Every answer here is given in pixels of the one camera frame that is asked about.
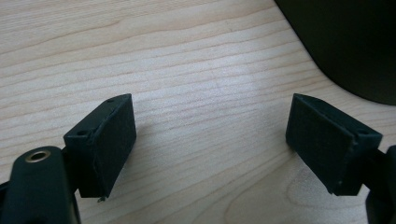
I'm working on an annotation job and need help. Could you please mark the dark rounded object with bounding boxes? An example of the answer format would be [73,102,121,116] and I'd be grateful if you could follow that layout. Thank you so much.
[273,0,396,106]

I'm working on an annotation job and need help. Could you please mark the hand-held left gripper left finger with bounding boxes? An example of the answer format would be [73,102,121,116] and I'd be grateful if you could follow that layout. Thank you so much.
[63,92,137,199]

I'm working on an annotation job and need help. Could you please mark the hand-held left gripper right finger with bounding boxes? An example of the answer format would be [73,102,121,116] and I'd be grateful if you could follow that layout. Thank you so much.
[285,92,384,197]

